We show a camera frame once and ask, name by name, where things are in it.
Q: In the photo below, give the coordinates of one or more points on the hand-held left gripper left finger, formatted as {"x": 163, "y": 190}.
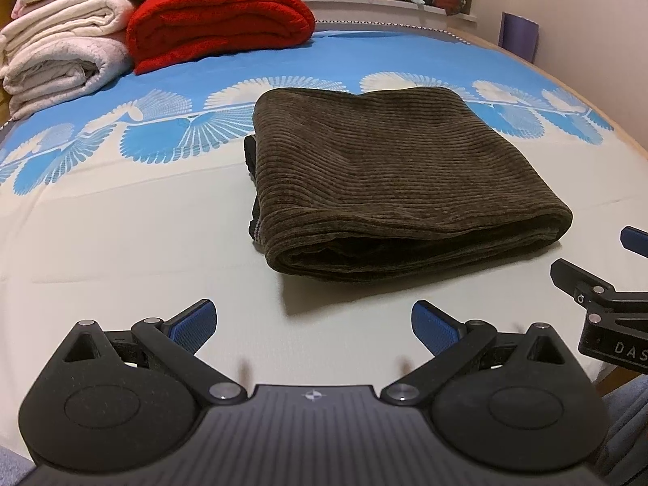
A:
{"x": 195, "y": 324}

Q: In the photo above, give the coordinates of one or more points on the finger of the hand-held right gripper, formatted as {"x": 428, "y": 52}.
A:
{"x": 635, "y": 240}
{"x": 572, "y": 273}

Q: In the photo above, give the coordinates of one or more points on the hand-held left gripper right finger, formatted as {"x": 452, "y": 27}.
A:
{"x": 433, "y": 326}

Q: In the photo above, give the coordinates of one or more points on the person's right leg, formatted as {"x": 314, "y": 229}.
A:
{"x": 625, "y": 430}

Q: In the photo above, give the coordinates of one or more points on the person's leg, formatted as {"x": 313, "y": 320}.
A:
{"x": 12, "y": 468}
{"x": 625, "y": 430}

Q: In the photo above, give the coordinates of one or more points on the blue cream printed bedsheet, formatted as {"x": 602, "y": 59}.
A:
{"x": 126, "y": 222}

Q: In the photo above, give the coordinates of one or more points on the person's left leg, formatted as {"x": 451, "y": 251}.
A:
{"x": 12, "y": 468}

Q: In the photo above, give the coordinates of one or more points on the purple chair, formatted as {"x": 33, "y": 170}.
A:
{"x": 519, "y": 35}

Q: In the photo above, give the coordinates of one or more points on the grey white folded blanket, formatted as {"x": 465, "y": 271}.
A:
{"x": 60, "y": 76}

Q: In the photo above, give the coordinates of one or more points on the red folded blanket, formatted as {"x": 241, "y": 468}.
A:
{"x": 217, "y": 20}

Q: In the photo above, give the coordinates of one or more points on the cream folded blanket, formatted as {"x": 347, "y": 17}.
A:
{"x": 60, "y": 15}

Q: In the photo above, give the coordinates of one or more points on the wooden bed frame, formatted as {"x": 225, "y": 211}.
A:
{"x": 5, "y": 7}

